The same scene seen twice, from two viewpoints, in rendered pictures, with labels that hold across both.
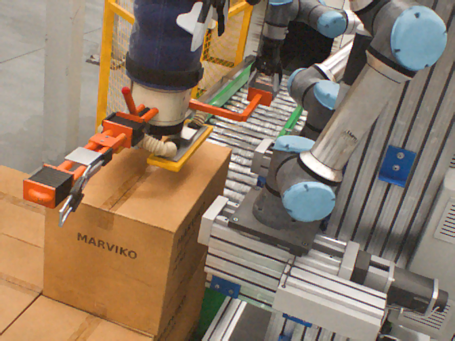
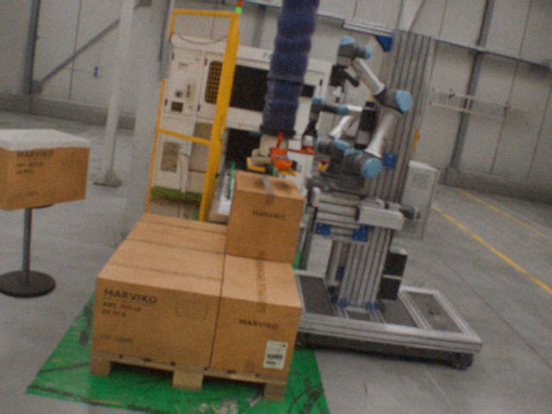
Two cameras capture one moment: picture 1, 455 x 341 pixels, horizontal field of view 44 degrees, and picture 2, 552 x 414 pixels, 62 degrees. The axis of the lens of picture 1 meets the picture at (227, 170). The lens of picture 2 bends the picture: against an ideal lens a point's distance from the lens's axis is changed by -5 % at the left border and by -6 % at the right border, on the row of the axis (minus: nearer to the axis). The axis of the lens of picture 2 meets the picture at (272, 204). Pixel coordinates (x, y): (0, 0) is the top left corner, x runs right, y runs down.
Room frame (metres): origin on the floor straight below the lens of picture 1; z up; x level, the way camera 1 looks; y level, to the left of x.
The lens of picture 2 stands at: (-1.34, 1.15, 1.53)
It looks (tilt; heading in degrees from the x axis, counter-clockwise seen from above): 13 degrees down; 342
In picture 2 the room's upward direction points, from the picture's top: 10 degrees clockwise
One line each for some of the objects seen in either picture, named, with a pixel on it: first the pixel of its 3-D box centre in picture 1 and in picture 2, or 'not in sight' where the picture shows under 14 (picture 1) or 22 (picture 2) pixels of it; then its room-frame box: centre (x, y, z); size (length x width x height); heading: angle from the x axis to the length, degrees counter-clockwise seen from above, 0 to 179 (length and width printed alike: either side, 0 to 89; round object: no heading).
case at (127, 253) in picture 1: (143, 216); (262, 214); (1.59, 0.25, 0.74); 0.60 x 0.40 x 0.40; 169
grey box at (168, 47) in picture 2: not in sight; (166, 60); (2.86, 0.90, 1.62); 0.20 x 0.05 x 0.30; 168
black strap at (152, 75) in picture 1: (164, 65); (277, 129); (1.60, 0.25, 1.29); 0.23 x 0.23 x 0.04
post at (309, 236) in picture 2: not in sight; (311, 222); (2.39, -0.44, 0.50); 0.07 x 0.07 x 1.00; 78
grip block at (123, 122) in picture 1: (123, 129); (277, 153); (1.36, 0.30, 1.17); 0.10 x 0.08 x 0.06; 79
